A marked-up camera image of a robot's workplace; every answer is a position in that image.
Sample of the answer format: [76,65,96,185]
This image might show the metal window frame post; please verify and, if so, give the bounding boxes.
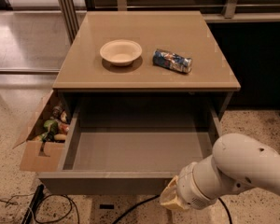
[58,0,79,43]

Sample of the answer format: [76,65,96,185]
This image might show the grey cabinet with flat top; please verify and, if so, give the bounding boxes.
[52,10,242,123]

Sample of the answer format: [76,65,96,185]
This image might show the white paper bowl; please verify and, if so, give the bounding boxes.
[100,39,142,66]

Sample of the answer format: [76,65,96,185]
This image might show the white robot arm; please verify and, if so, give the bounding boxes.
[160,133,280,211]

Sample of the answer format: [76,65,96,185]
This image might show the crushed blue soda can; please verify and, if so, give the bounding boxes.
[153,49,192,74]

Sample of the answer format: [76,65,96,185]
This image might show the grey top drawer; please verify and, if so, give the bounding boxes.
[39,102,221,195]

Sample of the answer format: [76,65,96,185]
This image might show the cardboard box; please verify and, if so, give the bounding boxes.
[13,91,65,172]

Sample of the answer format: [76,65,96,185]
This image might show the green bag in box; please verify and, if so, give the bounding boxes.
[43,119,58,139]

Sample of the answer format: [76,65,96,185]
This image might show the black cable on floor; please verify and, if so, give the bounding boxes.
[111,194,233,224]

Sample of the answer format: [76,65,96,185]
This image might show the orange snack packet in box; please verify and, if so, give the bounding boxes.
[58,123,69,134]

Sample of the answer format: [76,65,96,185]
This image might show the black power strip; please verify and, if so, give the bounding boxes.
[21,184,45,224]

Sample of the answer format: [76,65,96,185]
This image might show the thin looped floor cable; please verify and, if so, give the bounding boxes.
[0,193,81,224]

